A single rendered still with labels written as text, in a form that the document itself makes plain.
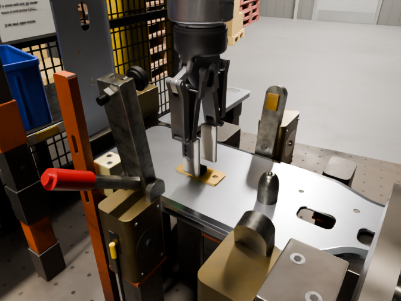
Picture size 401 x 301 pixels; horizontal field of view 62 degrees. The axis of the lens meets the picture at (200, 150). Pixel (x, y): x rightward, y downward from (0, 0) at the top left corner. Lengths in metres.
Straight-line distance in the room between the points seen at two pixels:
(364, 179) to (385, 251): 0.99
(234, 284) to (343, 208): 0.27
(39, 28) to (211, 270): 0.77
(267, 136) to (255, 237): 0.35
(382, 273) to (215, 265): 0.17
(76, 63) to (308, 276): 0.55
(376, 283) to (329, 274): 0.08
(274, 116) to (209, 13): 0.27
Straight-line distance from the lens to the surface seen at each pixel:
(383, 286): 0.21
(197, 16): 0.44
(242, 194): 0.54
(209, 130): 0.56
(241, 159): 0.62
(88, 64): 0.70
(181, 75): 0.46
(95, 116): 0.73
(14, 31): 0.93
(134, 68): 0.39
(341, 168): 0.66
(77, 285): 0.84
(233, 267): 0.34
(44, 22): 0.97
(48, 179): 0.35
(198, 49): 0.46
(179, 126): 0.48
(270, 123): 0.65
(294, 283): 0.27
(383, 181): 1.22
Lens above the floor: 1.33
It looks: 31 degrees down
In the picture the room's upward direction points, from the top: straight up
